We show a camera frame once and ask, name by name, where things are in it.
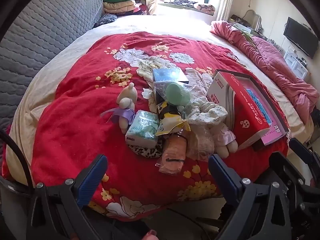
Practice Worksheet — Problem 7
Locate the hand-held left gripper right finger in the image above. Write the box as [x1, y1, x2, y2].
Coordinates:
[208, 154, 297, 240]

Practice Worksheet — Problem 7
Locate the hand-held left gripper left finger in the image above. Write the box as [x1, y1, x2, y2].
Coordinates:
[26, 154, 108, 240]

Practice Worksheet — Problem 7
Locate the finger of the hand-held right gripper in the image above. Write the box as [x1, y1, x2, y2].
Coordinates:
[289, 137, 318, 180]
[269, 151, 304, 195]

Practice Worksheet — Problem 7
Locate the plush bear with pink dress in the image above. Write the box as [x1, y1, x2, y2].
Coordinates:
[210, 122, 238, 159]

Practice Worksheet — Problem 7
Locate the leopard print scrunchie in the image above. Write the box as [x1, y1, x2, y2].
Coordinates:
[132, 139, 164, 158]

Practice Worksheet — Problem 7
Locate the red and white box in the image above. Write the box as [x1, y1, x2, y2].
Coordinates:
[206, 71, 272, 150]

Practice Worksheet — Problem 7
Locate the white floral scrunchie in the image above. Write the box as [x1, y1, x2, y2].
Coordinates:
[185, 96, 228, 125]

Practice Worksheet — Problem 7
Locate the green tissue pack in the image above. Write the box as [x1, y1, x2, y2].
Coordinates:
[125, 110, 160, 149]

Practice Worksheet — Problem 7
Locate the plush bear with purple dress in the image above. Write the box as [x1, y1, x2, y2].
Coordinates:
[101, 82, 138, 134]

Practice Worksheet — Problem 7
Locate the green round item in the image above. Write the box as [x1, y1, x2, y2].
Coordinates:
[154, 80, 194, 107]

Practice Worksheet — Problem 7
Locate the dark shallow tray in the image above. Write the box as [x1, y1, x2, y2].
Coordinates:
[212, 69, 290, 152]

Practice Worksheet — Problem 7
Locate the cream cloth in clear bag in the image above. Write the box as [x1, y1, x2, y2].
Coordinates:
[186, 125, 215, 160]

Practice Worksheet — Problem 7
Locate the red floral blanket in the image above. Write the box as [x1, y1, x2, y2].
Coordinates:
[31, 32, 290, 222]

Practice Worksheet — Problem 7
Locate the orange towel in clear bag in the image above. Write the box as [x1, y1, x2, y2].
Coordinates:
[155, 133, 188, 174]

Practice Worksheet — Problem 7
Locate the pink and blue book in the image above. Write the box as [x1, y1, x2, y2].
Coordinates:
[246, 87, 285, 145]

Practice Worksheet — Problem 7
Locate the yellow and black packet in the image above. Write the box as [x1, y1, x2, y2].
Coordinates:
[155, 101, 191, 137]

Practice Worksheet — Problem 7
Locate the white drawer cabinet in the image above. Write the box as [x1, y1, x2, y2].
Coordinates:
[284, 46, 309, 79]

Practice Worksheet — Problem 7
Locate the pink quilt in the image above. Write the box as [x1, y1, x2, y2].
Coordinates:
[210, 20, 319, 124]

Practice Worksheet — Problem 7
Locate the dark blue box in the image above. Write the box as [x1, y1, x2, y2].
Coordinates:
[152, 67, 190, 105]

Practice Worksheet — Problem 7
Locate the black flat television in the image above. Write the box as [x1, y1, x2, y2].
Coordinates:
[283, 17, 319, 59]

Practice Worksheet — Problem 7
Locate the dark rectangular case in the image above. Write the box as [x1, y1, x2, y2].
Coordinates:
[230, 14, 247, 24]

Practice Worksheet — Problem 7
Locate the grey quilted headboard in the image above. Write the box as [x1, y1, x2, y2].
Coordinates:
[0, 0, 104, 130]

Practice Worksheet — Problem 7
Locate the dark patterned pillow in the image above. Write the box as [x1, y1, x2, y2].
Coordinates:
[94, 13, 117, 28]

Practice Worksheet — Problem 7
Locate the cream bed sheet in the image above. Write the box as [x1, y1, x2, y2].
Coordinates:
[5, 15, 313, 175]

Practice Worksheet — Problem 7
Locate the plaid blanket on windowsill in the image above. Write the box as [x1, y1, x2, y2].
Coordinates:
[194, 2, 215, 14]

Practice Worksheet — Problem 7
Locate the stack of folded blankets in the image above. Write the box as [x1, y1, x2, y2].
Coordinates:
[103, 0, 148, 17]

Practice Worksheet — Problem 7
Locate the black cable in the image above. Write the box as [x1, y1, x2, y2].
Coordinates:
[0, 129, 33, 193]

